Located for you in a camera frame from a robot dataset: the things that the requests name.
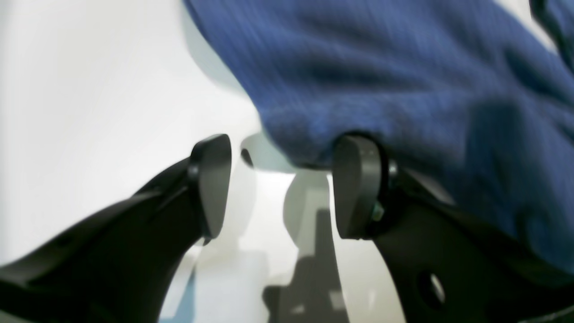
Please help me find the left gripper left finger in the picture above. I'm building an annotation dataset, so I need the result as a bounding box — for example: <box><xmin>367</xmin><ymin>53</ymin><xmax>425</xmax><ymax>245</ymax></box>
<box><xmin>0</xmin><ymin>134</ymin><xmax>232</xmax><ymax>323</ymax></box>

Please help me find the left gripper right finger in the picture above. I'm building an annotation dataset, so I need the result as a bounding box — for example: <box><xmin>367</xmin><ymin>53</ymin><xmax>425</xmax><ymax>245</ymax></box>
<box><xmin>332</xmin><ymin>135</ymin><xmax>574</xmax><ymax>323</ymax></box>

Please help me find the dark blue t-shirt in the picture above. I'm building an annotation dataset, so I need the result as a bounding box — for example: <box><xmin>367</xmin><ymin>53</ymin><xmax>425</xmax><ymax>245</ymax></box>
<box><xmin>186</xmin><ymin>0</ymin><xmax>574</xmax><ymax>272</ymax></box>

